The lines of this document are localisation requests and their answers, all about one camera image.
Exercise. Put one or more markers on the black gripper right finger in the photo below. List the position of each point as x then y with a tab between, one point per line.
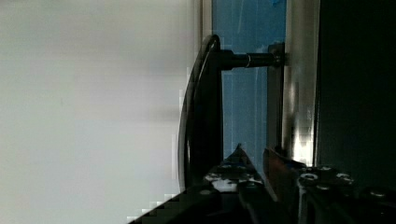
310	194

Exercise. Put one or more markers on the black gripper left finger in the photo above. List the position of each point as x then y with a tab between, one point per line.
246	193

